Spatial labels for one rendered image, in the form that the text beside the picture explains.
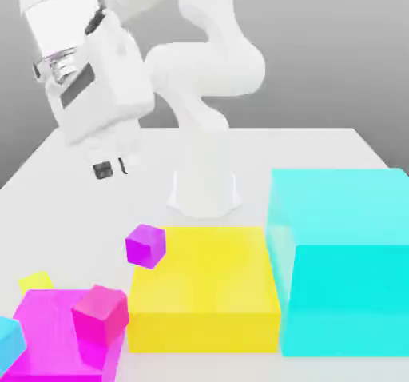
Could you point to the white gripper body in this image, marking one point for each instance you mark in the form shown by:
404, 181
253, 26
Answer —
121, 78

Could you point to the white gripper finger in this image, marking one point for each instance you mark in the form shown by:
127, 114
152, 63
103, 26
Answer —
102, 170
123, 165

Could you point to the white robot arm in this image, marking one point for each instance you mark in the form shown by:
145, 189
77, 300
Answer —
223, 68

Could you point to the small purple cube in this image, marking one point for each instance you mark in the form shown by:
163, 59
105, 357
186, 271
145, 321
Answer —
143, 247

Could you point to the small yellow cube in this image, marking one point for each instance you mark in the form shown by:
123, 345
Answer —
35, 281

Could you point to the small pink cube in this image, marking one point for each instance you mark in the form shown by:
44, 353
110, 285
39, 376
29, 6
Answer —
99, 311

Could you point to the small light blue cube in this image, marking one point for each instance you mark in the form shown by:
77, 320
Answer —
9, 343

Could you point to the large yellow box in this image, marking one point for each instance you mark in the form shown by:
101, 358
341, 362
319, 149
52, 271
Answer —
204, 279

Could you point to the large magenta box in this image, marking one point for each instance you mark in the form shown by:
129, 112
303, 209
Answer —
48, 331

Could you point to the large cyan box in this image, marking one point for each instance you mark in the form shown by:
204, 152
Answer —
345, 260

